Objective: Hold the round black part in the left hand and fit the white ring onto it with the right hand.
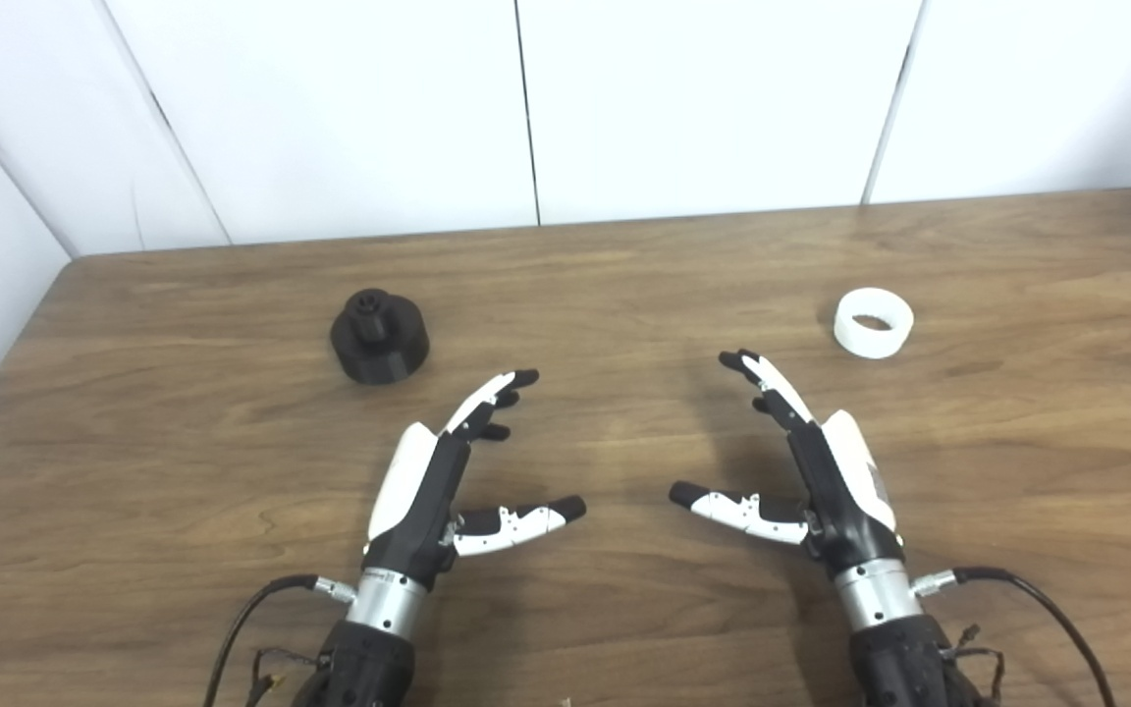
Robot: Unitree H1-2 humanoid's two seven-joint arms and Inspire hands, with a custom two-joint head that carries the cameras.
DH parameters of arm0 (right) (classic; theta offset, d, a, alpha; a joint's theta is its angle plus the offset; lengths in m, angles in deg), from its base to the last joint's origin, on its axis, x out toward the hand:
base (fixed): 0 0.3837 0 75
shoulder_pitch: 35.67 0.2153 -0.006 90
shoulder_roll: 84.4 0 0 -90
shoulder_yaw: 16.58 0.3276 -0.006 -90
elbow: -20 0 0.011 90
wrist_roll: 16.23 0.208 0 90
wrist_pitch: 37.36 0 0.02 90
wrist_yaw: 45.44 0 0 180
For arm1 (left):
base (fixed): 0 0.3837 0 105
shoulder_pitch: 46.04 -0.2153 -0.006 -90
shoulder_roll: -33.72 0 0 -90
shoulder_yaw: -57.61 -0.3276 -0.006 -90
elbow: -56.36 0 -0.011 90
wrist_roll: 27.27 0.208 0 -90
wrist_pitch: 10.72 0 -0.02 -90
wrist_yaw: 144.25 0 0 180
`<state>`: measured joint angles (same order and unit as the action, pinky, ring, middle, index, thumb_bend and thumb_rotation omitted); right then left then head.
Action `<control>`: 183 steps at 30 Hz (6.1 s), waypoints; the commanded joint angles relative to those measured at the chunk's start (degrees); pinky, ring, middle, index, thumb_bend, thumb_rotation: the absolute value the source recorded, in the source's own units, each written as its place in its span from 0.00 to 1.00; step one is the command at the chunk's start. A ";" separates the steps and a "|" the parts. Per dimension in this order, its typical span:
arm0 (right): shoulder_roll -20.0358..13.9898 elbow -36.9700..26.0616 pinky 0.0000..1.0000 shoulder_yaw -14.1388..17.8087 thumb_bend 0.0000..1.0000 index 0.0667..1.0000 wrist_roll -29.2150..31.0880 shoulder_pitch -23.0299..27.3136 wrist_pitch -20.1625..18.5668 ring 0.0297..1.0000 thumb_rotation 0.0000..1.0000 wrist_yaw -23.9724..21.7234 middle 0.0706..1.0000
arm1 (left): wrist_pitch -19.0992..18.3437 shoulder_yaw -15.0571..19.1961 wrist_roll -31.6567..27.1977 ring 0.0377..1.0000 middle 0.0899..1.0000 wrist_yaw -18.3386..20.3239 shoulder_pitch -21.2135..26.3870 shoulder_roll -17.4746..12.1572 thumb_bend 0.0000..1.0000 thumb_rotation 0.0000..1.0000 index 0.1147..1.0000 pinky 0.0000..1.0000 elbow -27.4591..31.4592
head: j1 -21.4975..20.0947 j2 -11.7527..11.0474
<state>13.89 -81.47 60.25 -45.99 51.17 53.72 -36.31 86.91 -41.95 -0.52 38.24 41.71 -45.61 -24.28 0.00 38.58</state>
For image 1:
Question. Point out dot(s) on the round black plastic part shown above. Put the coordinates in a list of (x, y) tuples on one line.
[(379, 358)]

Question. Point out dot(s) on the white and black left hand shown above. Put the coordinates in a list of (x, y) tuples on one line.
[(418, 491)]

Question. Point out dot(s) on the white and black right hand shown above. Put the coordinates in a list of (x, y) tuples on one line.
[(840, 491)]

